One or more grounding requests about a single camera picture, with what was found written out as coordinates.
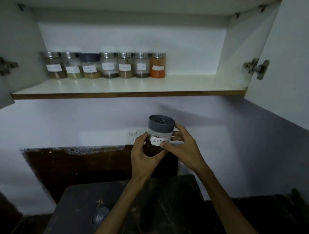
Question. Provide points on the person's right hand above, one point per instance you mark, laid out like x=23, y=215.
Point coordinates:
x=187, y=149

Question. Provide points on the person's left hand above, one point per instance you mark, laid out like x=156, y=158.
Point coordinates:
x=141, y=164

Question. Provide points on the person's left thumb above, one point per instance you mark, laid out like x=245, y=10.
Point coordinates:
x=161, y=156

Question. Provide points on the person's right thumb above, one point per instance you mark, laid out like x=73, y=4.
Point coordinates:
x=167, y=146

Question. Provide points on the grey lid spice container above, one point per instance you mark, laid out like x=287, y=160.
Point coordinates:
x=160, y=126

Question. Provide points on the person's right forearm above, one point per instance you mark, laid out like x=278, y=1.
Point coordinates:
x=224, y=205

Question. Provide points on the person's left forearm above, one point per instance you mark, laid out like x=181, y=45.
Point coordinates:
x=122, y=207

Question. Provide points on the loose round grey lid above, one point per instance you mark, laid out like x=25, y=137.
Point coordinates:
x=100, y=216

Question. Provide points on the row of labelled glass jars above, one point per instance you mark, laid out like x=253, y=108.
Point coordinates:
x=108, y=66

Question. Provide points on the metal cabinet hinge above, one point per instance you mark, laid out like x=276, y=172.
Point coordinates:
x=7, y=65
x=257, y=68

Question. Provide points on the white cabinet door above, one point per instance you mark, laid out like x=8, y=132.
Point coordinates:
x=4, y=96
x=284, y=60

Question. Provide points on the small dark cabinet hinge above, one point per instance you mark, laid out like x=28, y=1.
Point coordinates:
x=262, y=8
x=21, y=7

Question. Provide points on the white wall socket switch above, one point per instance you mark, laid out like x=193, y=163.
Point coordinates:
x=135, y=137

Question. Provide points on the white wall cabinet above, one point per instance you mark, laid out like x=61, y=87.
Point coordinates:
x=144, y=36

